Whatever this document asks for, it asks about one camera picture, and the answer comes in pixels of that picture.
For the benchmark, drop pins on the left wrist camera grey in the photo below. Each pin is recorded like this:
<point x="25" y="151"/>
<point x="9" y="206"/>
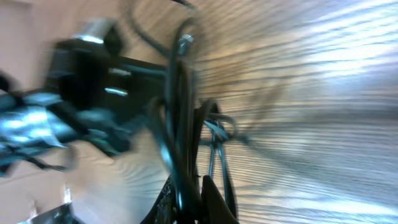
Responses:
<point x="96" y="30"/>

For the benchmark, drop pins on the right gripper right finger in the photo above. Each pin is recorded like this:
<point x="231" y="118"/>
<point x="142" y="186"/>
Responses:
<point x="215" y="210"/>

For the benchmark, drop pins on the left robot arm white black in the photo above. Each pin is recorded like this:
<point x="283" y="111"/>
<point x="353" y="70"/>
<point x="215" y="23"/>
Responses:
<point x="89" y="94"/>

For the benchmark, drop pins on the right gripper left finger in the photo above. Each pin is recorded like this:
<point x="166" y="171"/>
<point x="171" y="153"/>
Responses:
<point x="163" y="209"/>

